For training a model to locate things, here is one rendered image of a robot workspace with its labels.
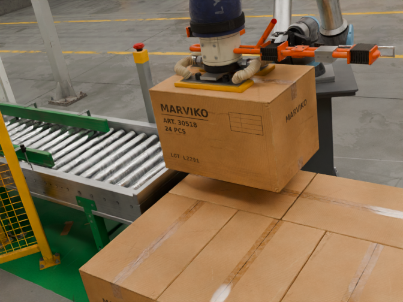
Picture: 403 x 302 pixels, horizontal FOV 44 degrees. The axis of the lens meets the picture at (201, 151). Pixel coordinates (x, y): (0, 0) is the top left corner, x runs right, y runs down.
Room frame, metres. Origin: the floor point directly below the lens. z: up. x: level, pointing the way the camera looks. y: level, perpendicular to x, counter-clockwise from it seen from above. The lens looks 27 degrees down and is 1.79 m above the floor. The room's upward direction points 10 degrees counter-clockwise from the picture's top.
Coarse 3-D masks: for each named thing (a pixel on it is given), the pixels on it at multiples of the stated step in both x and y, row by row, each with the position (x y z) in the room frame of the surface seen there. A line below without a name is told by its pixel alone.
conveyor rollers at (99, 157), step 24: (24, 120) 3.39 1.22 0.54; (24, 144) 2.95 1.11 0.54; (48, 144) 2.88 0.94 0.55; (72, 144) 2.81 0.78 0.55; (96, 144) 2.82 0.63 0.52; (120, 144) 2.73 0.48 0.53; (144, 144) 2.65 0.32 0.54; (72, 168) 2.54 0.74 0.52; (96, 168) 2.45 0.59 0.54; (120, 168) 2.46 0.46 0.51; (144, 168) 2.36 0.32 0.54
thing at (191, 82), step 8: (184, 80) 2.04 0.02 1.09; (192, 80) 2.02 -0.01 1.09; (200, 80) 2.01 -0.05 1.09; (208, 80) 1.99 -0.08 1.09; (216, 80) 1.97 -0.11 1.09; (224, 80) 1.93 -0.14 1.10; (248, 80) 1.92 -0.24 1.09; (200, 88) 1.97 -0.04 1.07; (208, 88) 1.94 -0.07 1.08; (216, 88) 1.91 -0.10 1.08; (224, 88) 1.89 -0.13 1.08; (232, 88) 1.87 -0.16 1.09; (240, 88) 1.85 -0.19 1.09
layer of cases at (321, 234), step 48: (192, 192) 2.03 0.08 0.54; (240, 192) 1.96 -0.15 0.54; (288, 192) 1.89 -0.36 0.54; (336, 192) 1.82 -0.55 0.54; (384, 192) 1.76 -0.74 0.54; (144, 240) 1.71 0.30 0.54; (192, 240) 1.66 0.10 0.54; (240, 240) 1.61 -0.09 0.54; (288, 240) 1.55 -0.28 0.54; (336, 240) 1.51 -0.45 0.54; (384, 240) 1.46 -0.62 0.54; (96, 288) 1.55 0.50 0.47; (144, 288) 1.42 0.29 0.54; (192, 288) 1.38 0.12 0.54; (240, 288) 1.34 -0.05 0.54; (288, 288) 1.31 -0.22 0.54; (336, 288) 1.26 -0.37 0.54; (384, 288) 1.22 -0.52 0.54
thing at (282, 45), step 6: (282, 42) 1.92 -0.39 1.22; (264, 48) 1.87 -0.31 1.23; (270, 48) 1.86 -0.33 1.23; (276, 48) 1.87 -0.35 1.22; (282, 48) 1.87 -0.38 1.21; (264, 54) 1.88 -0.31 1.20; (270, 54) 1.87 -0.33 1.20; (276, 54) 1.85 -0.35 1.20; (264, 60) 1.88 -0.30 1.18; (270, 60) 1.86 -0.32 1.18; (276, 60) 1.84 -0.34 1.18
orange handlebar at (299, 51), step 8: (240, 32) 2.25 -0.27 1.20; (192, 48) 2.12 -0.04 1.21; (288, 48) 1.88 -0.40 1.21; (296, 48) 1.84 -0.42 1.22; (304, 48) 1.82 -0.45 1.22; (312, 48) 1.82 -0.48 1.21; (296, 56) 1.81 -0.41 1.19; (304, 56) 1.80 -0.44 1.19; (312, 56) 1.77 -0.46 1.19; (336, 56) 1.71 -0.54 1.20; (344, 56) 1.69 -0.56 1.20; (376, 56) 1.63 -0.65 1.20
